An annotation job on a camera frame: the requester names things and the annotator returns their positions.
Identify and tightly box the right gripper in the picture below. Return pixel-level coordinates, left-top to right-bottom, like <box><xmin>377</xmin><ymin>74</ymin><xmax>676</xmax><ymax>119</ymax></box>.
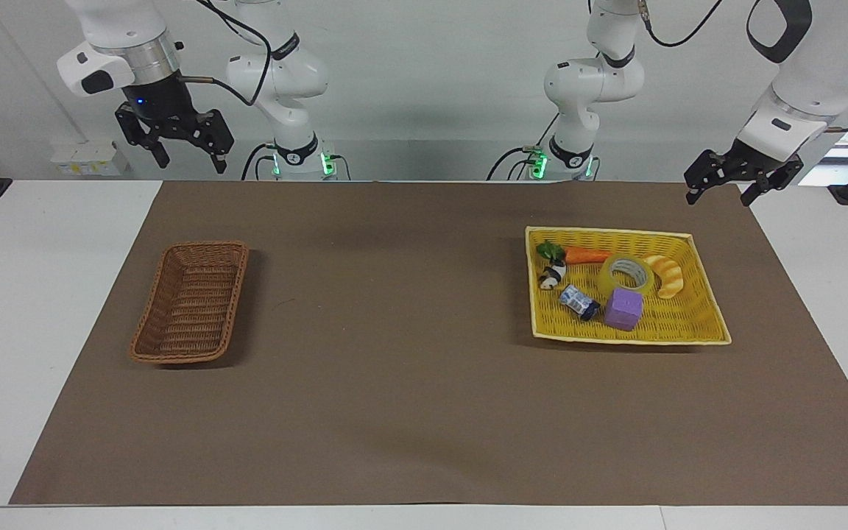
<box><xmin>114</xmin><ymin>74</ymin><xmax>236</xmax><ymax>175</ymax></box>

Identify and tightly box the toy croissant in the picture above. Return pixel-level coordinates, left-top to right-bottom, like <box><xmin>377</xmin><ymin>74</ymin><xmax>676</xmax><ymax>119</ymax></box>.
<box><xmin>642</xmin><ymin>254</ymin><xmax>685</xmax><ymax>300</ymax></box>

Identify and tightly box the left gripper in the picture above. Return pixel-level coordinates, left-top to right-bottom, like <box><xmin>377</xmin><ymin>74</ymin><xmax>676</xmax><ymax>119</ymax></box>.
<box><xmin>683</xmin><ymin>138</ymin><xmax>806</xmax><ymax>208</ymax></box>

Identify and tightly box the toy carrot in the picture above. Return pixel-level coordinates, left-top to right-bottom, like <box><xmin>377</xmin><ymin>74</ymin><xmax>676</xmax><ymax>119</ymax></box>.
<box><xmin>536</xmin><ymin>241</ymin><xmax>615</xmax><ymax>266</ymax></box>

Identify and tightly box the purple foam cube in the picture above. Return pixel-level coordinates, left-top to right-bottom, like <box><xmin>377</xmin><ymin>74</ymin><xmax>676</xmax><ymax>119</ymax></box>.
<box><xmin>603</xmin><ymin>287</ymin><xmax>645</xmax><ymax>332</ymax></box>

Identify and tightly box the brown wicker basket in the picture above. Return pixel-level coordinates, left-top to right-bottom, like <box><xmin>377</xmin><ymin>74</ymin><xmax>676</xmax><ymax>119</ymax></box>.
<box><xmin>128</xmin><ymin>241</ymin><xmax>250</xmax><ymax>366</ymax></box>

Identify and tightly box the clear yellowish tape roll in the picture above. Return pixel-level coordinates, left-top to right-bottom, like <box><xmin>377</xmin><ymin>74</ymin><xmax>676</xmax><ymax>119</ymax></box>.
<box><xmin>597</xmin><ymin>252</ymin><xmax>657</xmax><ymax>297</ymax></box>

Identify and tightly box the yellow woven basket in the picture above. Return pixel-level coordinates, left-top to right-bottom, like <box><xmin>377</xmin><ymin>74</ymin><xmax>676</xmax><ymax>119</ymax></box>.
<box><xmin>524</xmin><ymin>225</ymin><xmax>733</xmax><ymax>347</ymax></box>

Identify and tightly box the small panda figure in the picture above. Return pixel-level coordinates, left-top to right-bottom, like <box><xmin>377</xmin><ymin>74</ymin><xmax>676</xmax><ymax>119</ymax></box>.
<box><xmin>537</xmin><ymin>259</ymin><xmax>568</xmax><ymax>292</ymax></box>

